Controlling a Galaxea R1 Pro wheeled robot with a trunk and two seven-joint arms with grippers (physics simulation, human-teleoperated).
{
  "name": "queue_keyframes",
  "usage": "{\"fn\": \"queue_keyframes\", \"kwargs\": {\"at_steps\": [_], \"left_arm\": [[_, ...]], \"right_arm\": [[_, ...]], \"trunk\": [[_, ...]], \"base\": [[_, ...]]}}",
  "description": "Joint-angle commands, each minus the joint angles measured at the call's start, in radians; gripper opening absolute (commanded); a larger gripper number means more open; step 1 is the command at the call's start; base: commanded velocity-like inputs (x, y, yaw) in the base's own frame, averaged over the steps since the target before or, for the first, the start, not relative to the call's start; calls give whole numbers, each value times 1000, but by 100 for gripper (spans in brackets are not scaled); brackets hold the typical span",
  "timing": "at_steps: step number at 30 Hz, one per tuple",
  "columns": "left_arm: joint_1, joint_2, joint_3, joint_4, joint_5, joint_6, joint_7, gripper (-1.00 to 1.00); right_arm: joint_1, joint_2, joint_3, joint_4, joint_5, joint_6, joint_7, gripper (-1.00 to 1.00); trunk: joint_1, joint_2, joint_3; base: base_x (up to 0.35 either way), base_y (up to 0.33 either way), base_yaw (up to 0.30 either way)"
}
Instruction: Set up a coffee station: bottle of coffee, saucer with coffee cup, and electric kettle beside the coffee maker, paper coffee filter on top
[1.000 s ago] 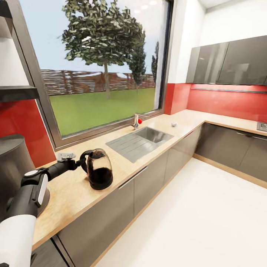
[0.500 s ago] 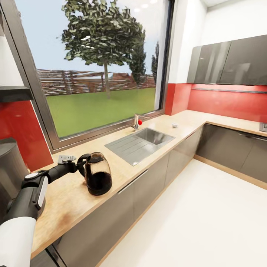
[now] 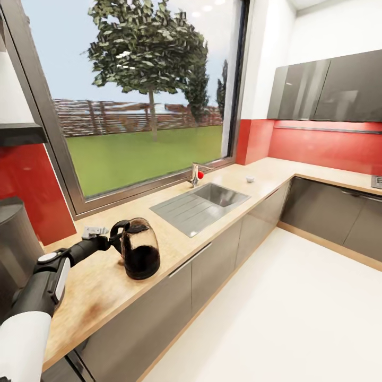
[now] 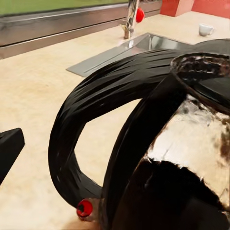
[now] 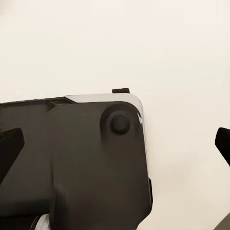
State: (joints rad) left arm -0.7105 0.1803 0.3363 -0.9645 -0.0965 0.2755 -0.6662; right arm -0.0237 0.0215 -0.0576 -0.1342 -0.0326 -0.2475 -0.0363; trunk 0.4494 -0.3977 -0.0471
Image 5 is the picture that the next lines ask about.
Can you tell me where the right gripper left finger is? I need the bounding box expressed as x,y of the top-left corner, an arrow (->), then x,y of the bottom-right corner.
0,128 -> 25,185

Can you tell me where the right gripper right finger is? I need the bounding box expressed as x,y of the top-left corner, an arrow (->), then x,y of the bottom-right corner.
215,127 -> 230,166

